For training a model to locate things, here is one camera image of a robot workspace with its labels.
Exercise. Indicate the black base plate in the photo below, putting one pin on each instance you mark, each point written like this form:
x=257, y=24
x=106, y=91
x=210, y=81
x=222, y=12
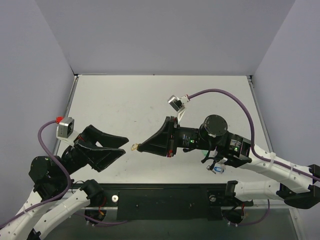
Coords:
x=169, y=201

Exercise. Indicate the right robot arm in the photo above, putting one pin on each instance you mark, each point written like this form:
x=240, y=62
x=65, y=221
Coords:
x=288, y=182

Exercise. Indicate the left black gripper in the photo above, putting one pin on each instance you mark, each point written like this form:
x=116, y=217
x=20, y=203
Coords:
x=81, y=149

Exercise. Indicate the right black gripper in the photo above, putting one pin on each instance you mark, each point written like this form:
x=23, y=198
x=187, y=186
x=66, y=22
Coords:
x=172, y=136

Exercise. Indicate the silver key with blue tag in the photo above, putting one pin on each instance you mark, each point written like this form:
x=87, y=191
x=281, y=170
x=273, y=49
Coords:
x=209, y=169

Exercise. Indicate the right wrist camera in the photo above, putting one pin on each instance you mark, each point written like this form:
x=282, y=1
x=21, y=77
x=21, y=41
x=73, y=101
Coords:
x=179, y=104

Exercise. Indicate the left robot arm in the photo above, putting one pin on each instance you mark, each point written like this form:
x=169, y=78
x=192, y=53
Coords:
x=51, y=175

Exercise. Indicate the blue key tag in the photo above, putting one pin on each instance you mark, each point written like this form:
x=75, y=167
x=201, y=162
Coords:
x=218, y=170

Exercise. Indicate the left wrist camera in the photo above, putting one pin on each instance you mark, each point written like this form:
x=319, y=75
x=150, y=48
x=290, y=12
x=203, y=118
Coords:
x=65, y=127

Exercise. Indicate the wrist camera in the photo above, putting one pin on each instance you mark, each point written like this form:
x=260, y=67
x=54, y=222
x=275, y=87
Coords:
x=179, y=104
x=65, y=127

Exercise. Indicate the aluminium frame rail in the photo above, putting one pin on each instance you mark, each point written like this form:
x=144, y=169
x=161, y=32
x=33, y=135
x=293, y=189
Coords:
x=261, y=119

